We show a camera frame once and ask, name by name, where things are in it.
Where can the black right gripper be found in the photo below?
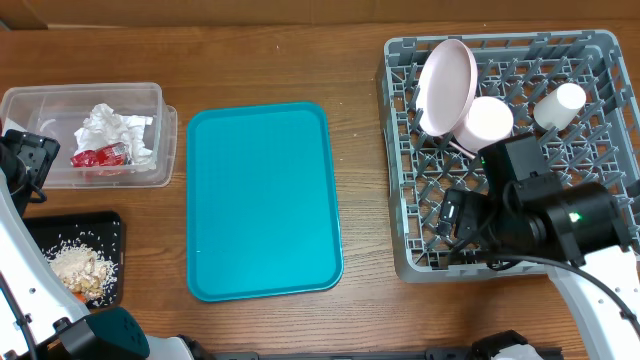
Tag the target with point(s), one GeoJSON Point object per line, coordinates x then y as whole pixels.
{"type": "Point", "coordinates": [481, 229]}

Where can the pink round bowl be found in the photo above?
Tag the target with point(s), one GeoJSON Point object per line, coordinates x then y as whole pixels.
{"type": "Point", "coordinates": [488, 121]}

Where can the large pink plate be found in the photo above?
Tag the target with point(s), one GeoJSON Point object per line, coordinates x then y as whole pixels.
{"type": "Point", "coordinates": [446, 98]}

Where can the white paper cup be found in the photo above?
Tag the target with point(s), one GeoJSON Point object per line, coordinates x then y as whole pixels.
{"type": "Point", "coordinates": [560, 107]}

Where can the red snack wrapper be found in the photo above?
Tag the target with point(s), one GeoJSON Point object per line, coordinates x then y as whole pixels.
{"type": "Point", "coordinates": [116, 154]}

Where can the white paper tissue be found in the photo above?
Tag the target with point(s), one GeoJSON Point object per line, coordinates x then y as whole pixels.
{"type": "Point", "coordinates": [103, 127]}

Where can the wooden chopstick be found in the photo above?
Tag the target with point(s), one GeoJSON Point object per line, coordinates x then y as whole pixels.
{"type": "Point", "coordinates": [463, 151]}

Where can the white napkin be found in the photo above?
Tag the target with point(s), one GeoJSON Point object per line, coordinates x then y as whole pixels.
{"type": "Point", "coordinates": [132, 136]}

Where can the orange carrot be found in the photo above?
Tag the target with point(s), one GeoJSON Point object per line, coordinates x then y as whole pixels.
{"type": "Point", "coordinates": [81, 297]}

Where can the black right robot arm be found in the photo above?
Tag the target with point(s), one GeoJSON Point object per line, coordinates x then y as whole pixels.
{"type": "Point", "coordinates": [578, 234]}

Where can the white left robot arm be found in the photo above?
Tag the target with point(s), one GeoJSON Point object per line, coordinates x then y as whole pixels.
{"type": "Point", "coordinates": [40, 317]}

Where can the clear plastic waste bin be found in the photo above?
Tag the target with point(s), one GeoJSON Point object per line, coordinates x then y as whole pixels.
{"type": "Point", "coordinates": [58, 111]}

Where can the black food waste tray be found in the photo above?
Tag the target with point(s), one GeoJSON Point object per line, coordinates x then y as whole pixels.
{"type": "Point", "coordinates": [104, 229]}

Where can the grey plastic dish rack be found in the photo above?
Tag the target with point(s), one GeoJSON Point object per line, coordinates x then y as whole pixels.
{"type": "Point", "coordinates": [600, 145]}

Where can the teal plastic serving tray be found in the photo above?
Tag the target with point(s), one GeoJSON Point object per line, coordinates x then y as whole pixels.
{"type": "Point", "coordinates": [262, 215]}

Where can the rice and peanuts pile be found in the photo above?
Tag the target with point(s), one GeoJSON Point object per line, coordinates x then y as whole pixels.
{"type": "Point", "coordinates": [84, 270]}

